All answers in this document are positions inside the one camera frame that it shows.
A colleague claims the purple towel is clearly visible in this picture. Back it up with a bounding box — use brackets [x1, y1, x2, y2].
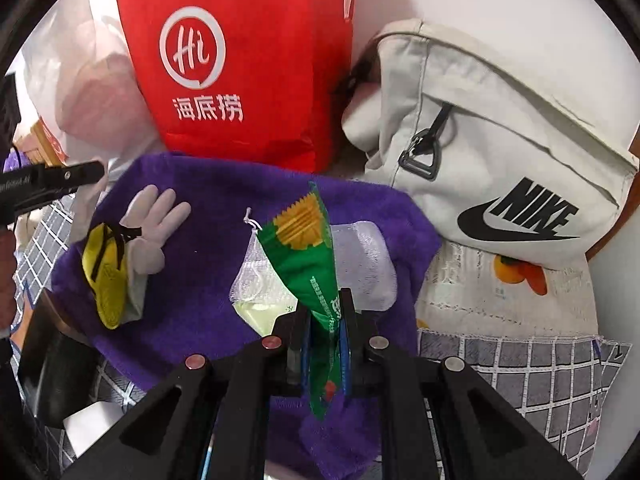
[50, 152, 443, 480]

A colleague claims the person's left forearm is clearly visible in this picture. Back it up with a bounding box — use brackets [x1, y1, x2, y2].
[0, 225, 18, 341]

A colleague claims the white sock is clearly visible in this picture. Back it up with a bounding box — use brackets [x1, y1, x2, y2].
[120, 185, 192, 276]

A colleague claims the red paper bag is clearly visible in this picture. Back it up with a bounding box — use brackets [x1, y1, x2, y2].
[115, 0, 358, 173]

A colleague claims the checkered blanket with stars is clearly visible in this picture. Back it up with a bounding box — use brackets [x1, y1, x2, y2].
[10, 195, 631, 480]

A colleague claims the yellow black sock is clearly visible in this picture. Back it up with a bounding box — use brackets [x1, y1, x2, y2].
[81, 223, 143, 330]

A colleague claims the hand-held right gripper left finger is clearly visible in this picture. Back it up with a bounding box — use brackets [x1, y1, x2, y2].
[60, 305, 313, 480]

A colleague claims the dark tin box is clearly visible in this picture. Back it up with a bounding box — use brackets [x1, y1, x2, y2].
[20, 300, 126, 461]

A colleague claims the light green sock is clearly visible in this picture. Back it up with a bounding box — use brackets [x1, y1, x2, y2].
[122, 270, 151, 321]

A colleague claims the white plastic shopping bag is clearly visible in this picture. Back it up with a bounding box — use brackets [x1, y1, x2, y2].
[22, 0, 166, 181]

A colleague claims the grey waist bag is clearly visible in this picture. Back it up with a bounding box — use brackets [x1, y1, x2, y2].
[342, 19, 640, 261]

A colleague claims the green tissue packet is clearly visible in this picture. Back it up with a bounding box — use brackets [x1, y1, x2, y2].
[260, 182, 351, 421]

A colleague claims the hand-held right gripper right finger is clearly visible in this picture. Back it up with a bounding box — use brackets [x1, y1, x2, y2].
[337, 287, 583, 480]

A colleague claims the mesh drawstring pouch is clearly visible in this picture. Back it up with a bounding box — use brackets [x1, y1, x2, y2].
[230, 207, 398, 336]

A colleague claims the bedsheet with orange print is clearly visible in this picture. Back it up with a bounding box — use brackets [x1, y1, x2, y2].
[415, 240, 601, 341]

